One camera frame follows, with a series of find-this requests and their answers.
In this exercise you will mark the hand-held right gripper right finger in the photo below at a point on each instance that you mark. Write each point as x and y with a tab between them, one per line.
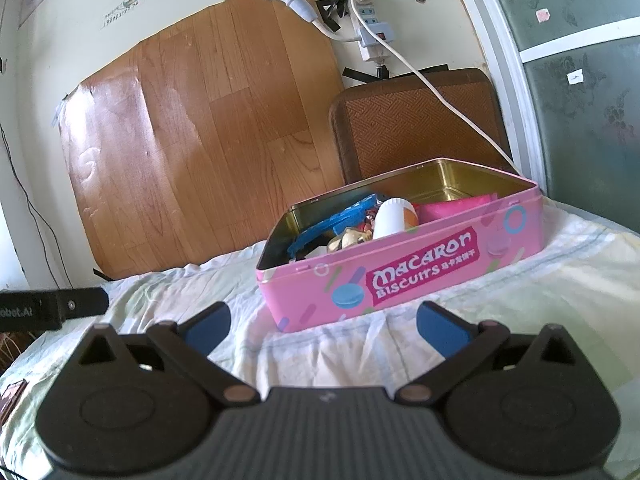
440	329

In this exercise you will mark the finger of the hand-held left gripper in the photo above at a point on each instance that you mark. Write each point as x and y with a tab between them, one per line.
82	302

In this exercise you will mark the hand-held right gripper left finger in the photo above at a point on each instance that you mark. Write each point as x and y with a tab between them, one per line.
205	329

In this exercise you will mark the pink biscuit tin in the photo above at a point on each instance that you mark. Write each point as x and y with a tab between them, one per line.
400	280

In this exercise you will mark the white plastic bottle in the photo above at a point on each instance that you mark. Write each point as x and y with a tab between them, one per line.
392	217

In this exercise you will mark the magenta glossy wallet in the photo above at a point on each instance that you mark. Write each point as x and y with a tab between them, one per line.
450	207

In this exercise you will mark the gold bell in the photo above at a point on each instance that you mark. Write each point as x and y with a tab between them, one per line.
345	241

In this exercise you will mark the blue polka-dot bow headband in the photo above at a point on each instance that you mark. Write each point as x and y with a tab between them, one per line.
325	227

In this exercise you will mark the pale green patterned bed sheet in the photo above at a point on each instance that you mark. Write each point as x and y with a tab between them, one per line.
575	280

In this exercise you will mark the wood-pattern vinyl sheet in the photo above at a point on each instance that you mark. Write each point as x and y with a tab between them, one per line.
200	135

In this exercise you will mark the frosted glass door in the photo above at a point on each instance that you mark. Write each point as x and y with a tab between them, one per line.
580	85

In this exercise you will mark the white power strip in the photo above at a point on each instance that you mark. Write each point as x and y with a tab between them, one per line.
372	25

